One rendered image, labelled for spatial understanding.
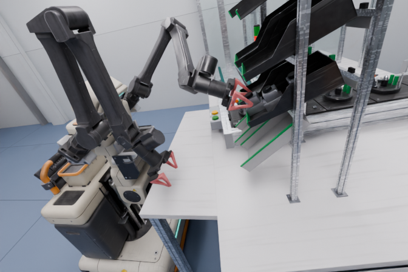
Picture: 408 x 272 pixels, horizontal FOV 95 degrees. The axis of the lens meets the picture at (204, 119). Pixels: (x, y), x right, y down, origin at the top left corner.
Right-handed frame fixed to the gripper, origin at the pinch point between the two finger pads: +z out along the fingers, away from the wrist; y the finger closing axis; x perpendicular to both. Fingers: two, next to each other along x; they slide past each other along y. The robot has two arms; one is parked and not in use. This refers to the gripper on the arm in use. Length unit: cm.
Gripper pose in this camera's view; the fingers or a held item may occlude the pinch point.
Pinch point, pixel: (249, 98)
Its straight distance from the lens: 67.9
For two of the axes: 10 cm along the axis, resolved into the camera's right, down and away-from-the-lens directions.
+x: -2.2, 8.1, 5.5
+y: 1.7, -5.2, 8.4
